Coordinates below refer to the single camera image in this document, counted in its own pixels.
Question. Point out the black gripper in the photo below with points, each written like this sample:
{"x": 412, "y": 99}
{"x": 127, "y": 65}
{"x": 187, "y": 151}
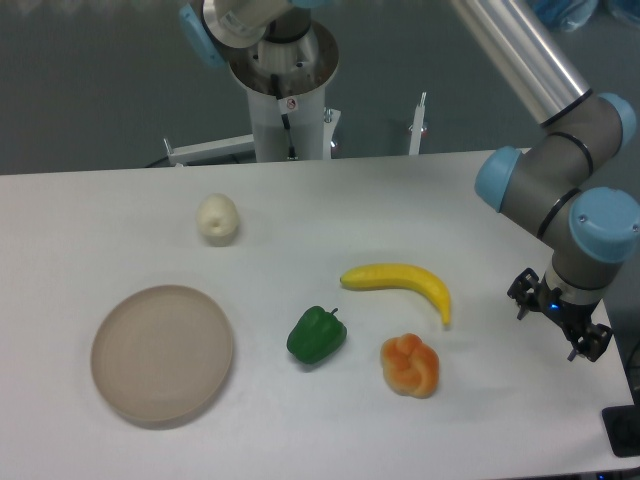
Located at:
{"x": 569, "y": 308}

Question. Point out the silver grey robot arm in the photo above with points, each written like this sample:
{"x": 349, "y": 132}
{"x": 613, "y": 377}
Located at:
{"x": 591, "y": 232}

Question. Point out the yellow banana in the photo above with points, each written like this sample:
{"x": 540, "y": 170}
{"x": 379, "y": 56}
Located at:
{"x": 401, "y": 276}

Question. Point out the black device at table corner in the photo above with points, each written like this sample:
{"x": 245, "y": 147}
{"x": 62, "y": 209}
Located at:
{"x": 622, "y": 428}

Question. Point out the orange braided bread roll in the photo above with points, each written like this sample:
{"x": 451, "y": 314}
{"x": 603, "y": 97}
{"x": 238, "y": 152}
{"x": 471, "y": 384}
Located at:
{"x": 410, "y": 366}

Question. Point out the green bell pepper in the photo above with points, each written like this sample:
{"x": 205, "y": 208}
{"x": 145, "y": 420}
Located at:
{"x": 317, "y": 335}

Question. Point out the blue plastic bag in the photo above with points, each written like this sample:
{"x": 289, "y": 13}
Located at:
{"x": 563, "y": 15}

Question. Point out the beige round plate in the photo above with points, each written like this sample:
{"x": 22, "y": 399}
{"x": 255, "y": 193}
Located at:
{"x": 162, "y": 355}

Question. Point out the white right support bracket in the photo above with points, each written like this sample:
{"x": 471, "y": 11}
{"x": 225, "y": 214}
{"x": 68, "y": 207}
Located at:
{"x": 418, "y": 127}

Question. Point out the white support bracket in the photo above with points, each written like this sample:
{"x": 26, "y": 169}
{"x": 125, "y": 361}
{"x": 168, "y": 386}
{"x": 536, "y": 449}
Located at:
{"x": 418, "y": 127}
{"x": 209, "y": 153}

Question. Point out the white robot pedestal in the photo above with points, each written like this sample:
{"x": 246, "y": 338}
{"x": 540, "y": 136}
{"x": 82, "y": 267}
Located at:
{"x": 285, "y": 84}

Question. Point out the white left support bracket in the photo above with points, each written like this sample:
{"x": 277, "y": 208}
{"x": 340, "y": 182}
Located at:
{"x": 209, "y": 153}

